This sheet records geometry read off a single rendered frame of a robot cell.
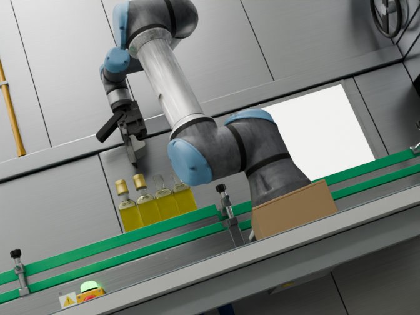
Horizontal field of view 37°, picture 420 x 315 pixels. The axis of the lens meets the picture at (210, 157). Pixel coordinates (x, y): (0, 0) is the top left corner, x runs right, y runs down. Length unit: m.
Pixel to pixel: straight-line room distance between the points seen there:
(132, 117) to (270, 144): 0.69
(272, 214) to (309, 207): 0.08
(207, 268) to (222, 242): 0.44
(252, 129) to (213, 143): 0.10
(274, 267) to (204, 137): 0.32
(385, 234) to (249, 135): 0.37
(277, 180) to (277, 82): 0.91
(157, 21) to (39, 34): 0.89
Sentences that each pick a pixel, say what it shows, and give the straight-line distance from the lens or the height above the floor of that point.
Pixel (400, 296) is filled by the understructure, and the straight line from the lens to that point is 2.17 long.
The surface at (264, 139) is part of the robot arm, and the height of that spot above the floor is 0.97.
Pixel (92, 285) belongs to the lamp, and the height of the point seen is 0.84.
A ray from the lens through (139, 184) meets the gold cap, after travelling 1.97.
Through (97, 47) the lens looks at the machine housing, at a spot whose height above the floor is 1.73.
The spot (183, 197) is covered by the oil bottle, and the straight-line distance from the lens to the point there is 1.94.
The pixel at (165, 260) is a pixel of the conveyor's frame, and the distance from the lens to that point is 1.77.
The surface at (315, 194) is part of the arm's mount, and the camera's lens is 1.40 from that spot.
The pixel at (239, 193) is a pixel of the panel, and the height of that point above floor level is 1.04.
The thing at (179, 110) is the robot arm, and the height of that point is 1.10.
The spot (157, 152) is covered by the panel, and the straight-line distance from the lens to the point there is 2.15.
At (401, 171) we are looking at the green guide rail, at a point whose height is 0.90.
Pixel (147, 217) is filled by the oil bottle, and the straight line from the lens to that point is 1.93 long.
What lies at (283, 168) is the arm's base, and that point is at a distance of 1.43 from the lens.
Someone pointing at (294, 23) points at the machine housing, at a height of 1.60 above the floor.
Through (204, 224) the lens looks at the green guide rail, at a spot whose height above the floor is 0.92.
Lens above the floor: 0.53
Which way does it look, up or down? 18 degrees up
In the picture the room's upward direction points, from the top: 20 degrees counter-clockwise
